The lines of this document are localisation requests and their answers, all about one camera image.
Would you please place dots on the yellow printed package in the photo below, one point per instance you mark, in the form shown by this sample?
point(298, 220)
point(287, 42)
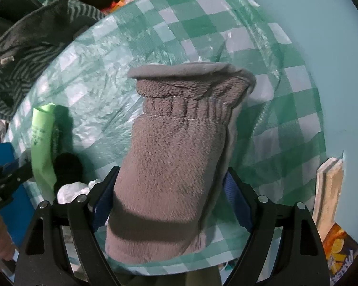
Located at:
point(340, 251)

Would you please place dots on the wooden board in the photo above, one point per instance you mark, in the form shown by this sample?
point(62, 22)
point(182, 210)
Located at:
point(329, 179)

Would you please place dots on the person's left hand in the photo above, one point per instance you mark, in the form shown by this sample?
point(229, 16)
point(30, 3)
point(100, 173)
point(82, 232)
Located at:
point(7, 247)

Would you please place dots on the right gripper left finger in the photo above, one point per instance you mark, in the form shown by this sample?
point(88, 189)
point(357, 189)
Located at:
point(43, 259)

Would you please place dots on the grey striped fleece garment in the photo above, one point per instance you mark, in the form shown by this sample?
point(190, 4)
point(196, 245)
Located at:
point(29, 46)

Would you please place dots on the green checkered plastic tablecloth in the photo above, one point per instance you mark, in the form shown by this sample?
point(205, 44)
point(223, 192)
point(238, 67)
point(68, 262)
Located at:
point(280, 142)

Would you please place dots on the white crumpled cloth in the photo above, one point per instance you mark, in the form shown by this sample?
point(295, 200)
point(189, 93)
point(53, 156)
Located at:
point(67, 193)

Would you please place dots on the orange snack package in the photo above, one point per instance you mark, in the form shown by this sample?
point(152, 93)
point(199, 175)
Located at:
point(115, 6)

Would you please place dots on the blue cardboard box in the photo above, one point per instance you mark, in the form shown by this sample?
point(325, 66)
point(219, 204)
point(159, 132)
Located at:
point(16, 208)

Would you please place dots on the black sock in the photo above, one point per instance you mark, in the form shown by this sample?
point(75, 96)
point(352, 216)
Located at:
point(68, 169)

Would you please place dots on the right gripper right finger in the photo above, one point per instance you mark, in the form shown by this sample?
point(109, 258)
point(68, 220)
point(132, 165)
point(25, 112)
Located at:
point(300, 258)

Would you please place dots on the grey fleece sock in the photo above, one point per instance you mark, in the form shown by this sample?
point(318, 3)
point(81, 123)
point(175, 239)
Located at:
point(181, 146)

